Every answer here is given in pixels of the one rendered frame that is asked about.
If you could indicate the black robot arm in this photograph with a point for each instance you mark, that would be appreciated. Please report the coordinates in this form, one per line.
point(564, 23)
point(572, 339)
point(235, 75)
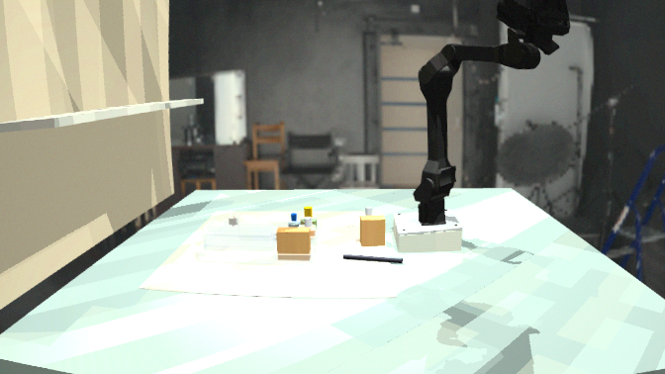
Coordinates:
point(436, 78)

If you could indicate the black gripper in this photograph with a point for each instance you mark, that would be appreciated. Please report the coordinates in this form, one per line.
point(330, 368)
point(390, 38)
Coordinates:
point(551, 17)

